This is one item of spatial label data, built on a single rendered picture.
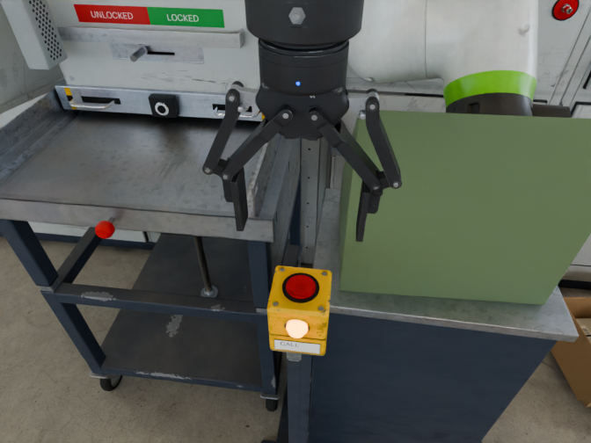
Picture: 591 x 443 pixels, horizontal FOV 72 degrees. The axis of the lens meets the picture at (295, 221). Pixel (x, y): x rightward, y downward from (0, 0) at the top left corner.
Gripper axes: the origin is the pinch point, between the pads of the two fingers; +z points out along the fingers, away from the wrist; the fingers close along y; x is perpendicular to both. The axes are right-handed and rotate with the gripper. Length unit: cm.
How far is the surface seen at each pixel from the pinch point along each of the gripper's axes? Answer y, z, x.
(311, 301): -1.9, 12.0, 1.8
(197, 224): 21.2, 19.9, -19.2
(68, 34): 55, -3, -49
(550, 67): -60, 11, -85
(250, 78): 17, 6, -53
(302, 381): -1.1, 34.0, 1.4
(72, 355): 84, 102, -33
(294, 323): 0.1, 13.7, 4.4
